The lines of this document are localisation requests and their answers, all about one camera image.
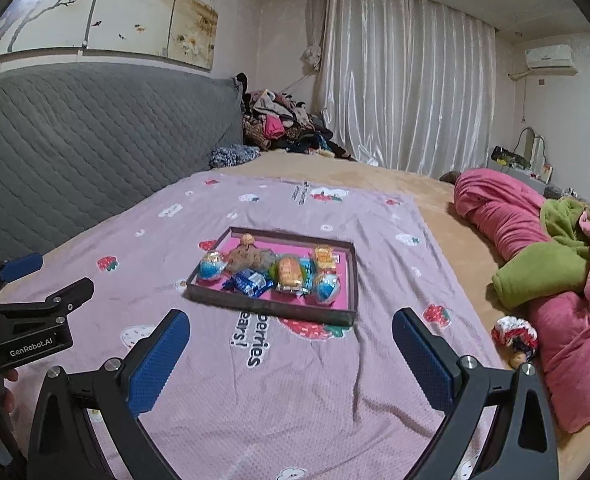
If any shallow grey cardboard box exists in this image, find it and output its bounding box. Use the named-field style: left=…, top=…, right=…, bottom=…
left=186, top=226, right=360, bottom=328

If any white air conditioner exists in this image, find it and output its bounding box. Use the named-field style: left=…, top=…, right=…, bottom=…
left=523, top=43, right=578, bottom=74

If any floral wall painting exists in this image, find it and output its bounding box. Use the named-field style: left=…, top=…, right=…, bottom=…
left=0, top=0, right=221, bottom=69

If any white sheer curtain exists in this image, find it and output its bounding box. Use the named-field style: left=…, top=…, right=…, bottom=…
left=306, top=0, right=496, bottom=179

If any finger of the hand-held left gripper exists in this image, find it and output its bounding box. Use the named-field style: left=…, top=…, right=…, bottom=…
left=0, top=253, right=44, bottom=306
left=0, top=277, right=96, bottom=319

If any large blue white egg toy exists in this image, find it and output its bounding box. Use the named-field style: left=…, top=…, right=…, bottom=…
left=312, top=272, right=344, bottom=306

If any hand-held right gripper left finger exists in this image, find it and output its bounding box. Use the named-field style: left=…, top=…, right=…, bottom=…
left=27, top=309, right=192, bottom=480

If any blue snack packet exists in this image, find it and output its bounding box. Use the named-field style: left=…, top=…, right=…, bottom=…
left=223, top=268, right=274, bottom=297

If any plush curtain tieback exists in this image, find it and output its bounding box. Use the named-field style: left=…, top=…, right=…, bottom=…
left=300, top=44, right=324, bottom=71

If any beige bed sheet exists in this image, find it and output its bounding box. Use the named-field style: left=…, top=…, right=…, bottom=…
left=222, top=150, right=590, bottom=480

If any white metal chair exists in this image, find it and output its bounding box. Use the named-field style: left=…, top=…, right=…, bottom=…
left=517, top=127, right=548, bottom=171

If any small blue white egg toy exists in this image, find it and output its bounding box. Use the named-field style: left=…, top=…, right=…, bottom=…
left=198, top=251, right=228, bottom=281

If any pink printed blanket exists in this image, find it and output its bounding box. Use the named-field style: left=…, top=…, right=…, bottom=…
left=0, top=170, right=506, bottom=480

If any blue patterned cloth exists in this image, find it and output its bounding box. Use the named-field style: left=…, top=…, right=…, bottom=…
left=209, top=143, right=261, bottom=170

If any grey quilted headboard cover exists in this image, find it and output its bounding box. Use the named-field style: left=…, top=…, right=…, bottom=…
left=0, top=62, right=246, bottom=263

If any dark bag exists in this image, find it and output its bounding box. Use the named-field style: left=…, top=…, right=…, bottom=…
left=491, top=145, right=532, bottom=169

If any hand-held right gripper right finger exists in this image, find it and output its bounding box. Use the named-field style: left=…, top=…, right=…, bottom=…
left=392, top=307, right=560, bottom=480

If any pile of clothes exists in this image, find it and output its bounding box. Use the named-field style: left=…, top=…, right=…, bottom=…
left=234, top=73, right=358, bottom=161

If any person's left hand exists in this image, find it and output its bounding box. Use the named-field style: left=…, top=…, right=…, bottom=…
left=1, top=369, right=20, bottom=417

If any small yellow cake packet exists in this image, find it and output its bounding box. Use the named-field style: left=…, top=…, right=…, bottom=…
left=313, top=243, right=339, bottom=269

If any red white crochet item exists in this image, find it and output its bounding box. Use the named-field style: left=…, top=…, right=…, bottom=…
left=491, top=315, right=540, bottom=357

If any green fleece blanket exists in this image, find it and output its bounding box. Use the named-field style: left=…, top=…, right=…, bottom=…
left=492, top=198, right=590, bottom=310

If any large yellow cake packet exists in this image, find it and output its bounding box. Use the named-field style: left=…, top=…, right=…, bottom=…
left=275, top=255, right=309, bottom=295

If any pink quilt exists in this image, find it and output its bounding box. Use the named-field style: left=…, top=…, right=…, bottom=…
left=453, top=168, right=590, bottom=434

